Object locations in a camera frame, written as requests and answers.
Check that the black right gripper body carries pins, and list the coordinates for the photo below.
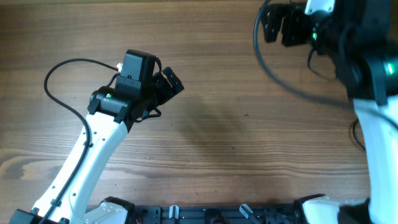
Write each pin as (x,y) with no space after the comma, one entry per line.
(300,29)

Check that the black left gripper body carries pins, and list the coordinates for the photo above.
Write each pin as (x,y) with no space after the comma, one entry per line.
(161,91)

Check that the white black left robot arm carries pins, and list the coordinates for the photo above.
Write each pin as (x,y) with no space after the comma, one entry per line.
(133,95)

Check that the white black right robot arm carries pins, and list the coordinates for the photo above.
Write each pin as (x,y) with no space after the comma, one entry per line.
(354,34)

